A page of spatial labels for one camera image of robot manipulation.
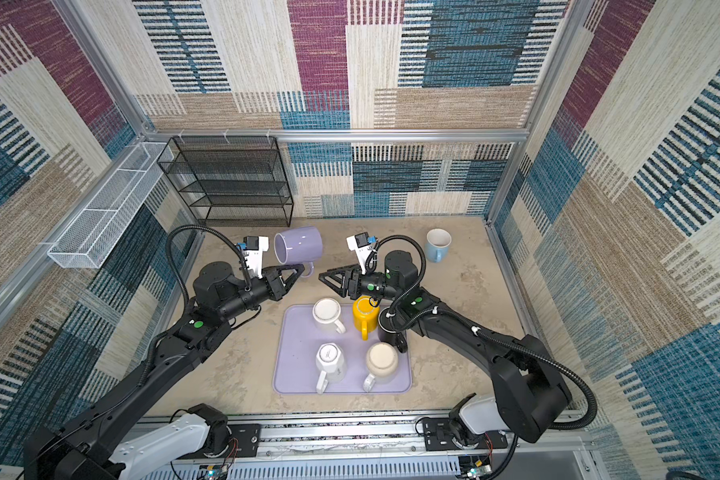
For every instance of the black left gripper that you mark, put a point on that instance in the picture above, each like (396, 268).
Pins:
(277, 288)

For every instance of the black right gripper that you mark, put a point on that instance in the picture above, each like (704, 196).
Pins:
(346, 272)

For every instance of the lavender ceramic mug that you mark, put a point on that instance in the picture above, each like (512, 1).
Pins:
(299, 246)

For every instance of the white faceted ceramic mug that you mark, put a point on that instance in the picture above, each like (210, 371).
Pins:
(331, 364)

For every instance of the light blue ceramic mug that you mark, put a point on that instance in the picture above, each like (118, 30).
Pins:
(438, 242)

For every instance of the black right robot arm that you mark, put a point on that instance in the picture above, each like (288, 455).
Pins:
(532, 392)

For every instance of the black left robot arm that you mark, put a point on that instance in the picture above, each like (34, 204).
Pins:
(93, 444)

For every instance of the white upside-down mug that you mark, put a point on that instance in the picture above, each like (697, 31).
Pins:
(326, 313)

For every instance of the yellow ceramic mug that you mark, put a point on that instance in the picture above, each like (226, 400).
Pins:
(365, 312)

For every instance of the black ceramic mug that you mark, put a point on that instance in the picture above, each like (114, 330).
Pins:
(388, 335)

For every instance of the cream upside-down mug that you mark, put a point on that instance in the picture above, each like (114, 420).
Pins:
(382, 361)

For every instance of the lavender silicone mat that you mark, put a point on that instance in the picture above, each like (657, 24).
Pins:
(296, 369)

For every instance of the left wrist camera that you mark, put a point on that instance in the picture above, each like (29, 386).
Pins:
(253, 249)

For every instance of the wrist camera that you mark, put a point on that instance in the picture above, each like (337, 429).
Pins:
(253, 249)
(362, 245)

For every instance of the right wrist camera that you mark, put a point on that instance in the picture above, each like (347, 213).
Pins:
(362, 245)

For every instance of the black mesh wire shelf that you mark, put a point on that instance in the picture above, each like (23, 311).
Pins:
(230, 180)

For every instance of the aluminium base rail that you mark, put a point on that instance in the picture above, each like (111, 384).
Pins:
(402, 444)

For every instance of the white wire wall basket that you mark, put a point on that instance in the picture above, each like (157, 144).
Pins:
(92, 235)

